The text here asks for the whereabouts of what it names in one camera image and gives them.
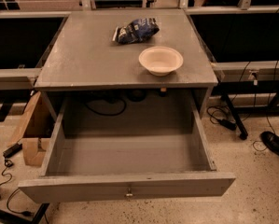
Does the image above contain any white paper bowl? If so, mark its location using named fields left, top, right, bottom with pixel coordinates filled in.
left=138, top=46, right=184, bottom=77

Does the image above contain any black shoe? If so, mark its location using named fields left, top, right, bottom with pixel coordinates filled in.
left=260, top=132, right=279, bottom=156

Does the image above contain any black cable on left floor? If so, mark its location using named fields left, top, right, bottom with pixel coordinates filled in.
left=0, top=158, right=35, bottom=217

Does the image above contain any metal drawer knob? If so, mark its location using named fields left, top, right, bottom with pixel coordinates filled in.
left=125, top=188, right=133, bottom=199

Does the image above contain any black table leg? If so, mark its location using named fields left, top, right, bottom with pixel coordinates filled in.
left=221, top=93, right=248, bottom=140

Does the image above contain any blue crumpled chip bag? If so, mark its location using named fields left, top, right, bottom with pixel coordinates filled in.
left=112, top=18, right=160, bottom=45

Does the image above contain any black cable under cabinet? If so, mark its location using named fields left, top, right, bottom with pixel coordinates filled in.
left=83, top=96, right=128, bottom=117

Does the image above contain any grey wooden cabinet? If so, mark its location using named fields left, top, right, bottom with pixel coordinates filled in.
left=35, top=8, right=217, bottom=112

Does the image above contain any cardboard box on floor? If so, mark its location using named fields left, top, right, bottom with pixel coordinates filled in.
left=7, top=92, right=53, bottom=167

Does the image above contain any black power adapter with cable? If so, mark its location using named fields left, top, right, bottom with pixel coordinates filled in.
left=206, top=105, right=236, bottom=131

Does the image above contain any open grey top drawer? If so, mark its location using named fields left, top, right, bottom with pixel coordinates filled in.
left=20, top=95, right=235, bottom=203

